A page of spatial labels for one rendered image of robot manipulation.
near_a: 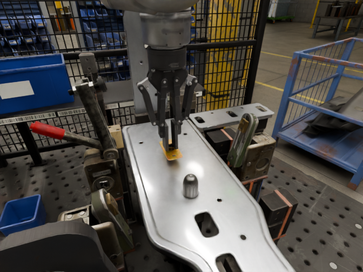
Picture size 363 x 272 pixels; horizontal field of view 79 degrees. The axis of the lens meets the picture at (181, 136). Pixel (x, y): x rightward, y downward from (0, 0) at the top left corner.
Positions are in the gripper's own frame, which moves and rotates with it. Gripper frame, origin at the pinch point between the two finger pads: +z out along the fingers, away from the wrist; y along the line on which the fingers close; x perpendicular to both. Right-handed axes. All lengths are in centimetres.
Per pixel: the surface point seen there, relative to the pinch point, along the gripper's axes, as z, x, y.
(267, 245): 6.1, -28.2, 7.5
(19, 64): -8, 50, -39
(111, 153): -0.6, -3.5, -13.8
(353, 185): 102, 30, 162
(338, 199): 36, -10, 61
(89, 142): -3.0, -1.6, -17.5
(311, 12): 54, 993, 1110
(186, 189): 3.6, -14.3, -1.2
